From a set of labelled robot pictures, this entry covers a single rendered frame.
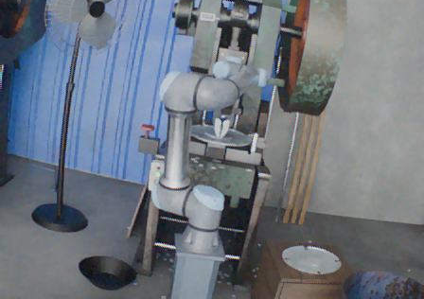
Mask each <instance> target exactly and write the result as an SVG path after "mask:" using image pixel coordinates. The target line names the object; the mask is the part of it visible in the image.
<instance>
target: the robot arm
mask: <svg viewBox="0 0 424 299"><path fill-rule="evenodd" d="M213 74H214V75H215V76H216V77H217V78H218V79H213V78H210V77H205V76H201V75H196V74H188V73H185V72H179V71H171V72H169V73H168V74H167V75H166V76H165V78H164V80H163V83H162V85H161V88H160V93H159V100H160V101H163V102H165V111H166V112H167V113H168V131H167V143H166V153H165V164H164V174H162V175H161V176H160V177H159V179H157V180H156V182H155V183H154V185H153V189H152V192H151V193H152V199H153V202H154V204H155V206H156V207H157V208H159V209H163V210H165V211H168V212H172V213H175V214H178V215H180V216H183V217H187V218H189V221H188V226H187V227H186V229H185V230H184V233H183V235H182V237H181V241H180V243H181V245H182V246H183V247H184V248H186V249H187V250H189V251H192V252H195V253H199V254H212V253H215V252H217V251H218V249H219V247H220V241H219V234H218V229H219V224H220V219H221V211H222V209H223V201H224V197H223V196H222V194H221V193H220V192H219V190H218V189H216V188H214V187H211V186H208V185H196V186H195V187H191V186H189V184H190V181H189V179H188V178H187V177H186V169H187V160H188V151H189V142H190V134H191V125H192V116H193V115H194V114H195V113H197V112H198V110H199V111H214V113H213V124H214V128H215V132H216V135H217V136H218V138H219V139H222V137H223V136H224V135H225V133H226V132H227V130H229V129H230V127H231V126H232V124H233V121H234V115H235V114H233V111H234V110H233V108H234V105H233V104H234V103H235V102H237V100H238V99H239V96H241V95H242V94H244V93H245V92H247V91H248V90H249V89H251V87H254V86H257V87H264V86H265V85H266V83H267V80H268V76H269V75H268V72H267V70H264V69H260V68H256V67H252V66H247V65H243V64H242V59H240V58H236V57H231V56H226V57H225V60H224V61H219V62H217V63H216V64H214V65H213ZM221 117H225V119H226V120H224V121H223V122H222V121H221V120H220V118H221ZM221 122H222V132H221V133H220V130H221ZM220 136H221V137H220Z"/></svg>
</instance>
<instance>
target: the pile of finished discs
mask: <svg viewBox="0 0 424 299"><path fill-rule="evenodd" d="M304 249H305V247H304V246H303V247H302V246H294V247H290V248H288V249H287V250H285V251H284V252H283V254H282V256H283V260H284V261H285V262H286V264H288V265H290V266H291V267H293V268H295V269H296V270H299V271H302V272H305V273H312V274H314V273H316V274H319V273H318V272H320V274H321V273H322V274H328V273H333V272H336V271H337V270H339V269H340V267H341V261H338V260H339V257H337V256H336V255H334V254H332V253H330V252H327V251H326V250H322V249H320V248H315V247H308V248H307V249H306V250H304ZM284 258H288V259H287V260H286V259H284ZM334 260H337V261H338V262H337V261H336V262H335V261H334Z"/></svg>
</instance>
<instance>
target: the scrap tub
mask: <svg viewBox="0 0 424 299"><path fill-rule="evenodd" d="M338 299H424V285H422V284H421V283H419V282H417V281H415V280H414V279H412V278H410V277H408V276H405V275H402V274H399V273H394V272H387V271H380V270H377V271H375V270H372V271H369V270H367V271H360V272H356V273H353V274H351V275H349V276H348V277H347V278H345V279H344V282H343V284H342V288H341V292H340V295H339V297H338Z"/></svg>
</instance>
